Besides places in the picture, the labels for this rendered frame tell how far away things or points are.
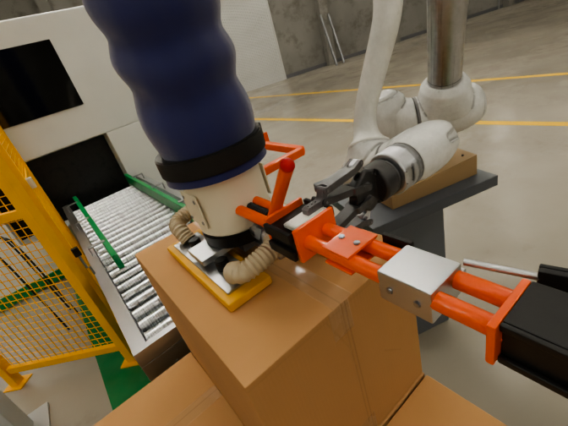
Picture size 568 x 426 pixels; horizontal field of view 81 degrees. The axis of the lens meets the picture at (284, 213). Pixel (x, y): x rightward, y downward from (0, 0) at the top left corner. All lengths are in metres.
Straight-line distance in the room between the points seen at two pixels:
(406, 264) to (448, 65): 0.84
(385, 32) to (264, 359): 0.70
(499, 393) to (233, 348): 1.23
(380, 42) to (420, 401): 0.82
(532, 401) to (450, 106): 1.09
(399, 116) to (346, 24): 12.63
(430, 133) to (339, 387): 0.51
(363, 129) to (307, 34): 12.35
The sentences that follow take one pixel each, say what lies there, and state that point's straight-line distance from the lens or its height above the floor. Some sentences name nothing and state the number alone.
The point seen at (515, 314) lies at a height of 1.10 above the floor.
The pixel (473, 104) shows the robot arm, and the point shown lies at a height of 1.01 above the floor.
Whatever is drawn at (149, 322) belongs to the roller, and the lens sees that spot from 1.47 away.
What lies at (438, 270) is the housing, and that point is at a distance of 0.41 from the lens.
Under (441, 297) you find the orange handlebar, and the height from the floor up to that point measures 1.08.
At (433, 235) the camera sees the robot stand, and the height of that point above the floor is 0.51.
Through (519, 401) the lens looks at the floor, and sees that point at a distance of 1.63.
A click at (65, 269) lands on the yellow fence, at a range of 1.90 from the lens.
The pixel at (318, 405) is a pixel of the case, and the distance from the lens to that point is 0.68.
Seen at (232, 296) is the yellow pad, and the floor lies 0.97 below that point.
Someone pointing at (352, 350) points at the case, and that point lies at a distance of 0.68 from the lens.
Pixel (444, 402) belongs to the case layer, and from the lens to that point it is 0.95.
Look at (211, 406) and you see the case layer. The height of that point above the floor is 0.54.
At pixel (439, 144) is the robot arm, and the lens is 0.72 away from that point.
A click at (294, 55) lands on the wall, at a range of 12.95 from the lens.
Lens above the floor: 1.36
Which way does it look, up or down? 27 degrees down
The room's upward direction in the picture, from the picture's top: 17 degrees counter-clockwise
